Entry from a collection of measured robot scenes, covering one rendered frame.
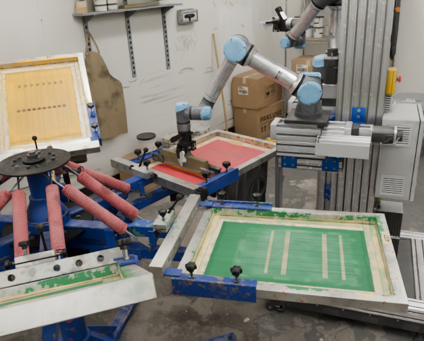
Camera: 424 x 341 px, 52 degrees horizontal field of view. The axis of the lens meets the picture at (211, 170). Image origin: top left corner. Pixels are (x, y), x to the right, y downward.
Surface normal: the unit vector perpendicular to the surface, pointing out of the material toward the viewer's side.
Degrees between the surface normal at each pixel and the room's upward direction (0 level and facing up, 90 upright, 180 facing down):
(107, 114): 90
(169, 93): 90
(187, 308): 0
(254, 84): 89
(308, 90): 94
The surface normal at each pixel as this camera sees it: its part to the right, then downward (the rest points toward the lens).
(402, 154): -0.35, 0.40
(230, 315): -0.06, -0.92
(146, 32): 0.74, 0.23
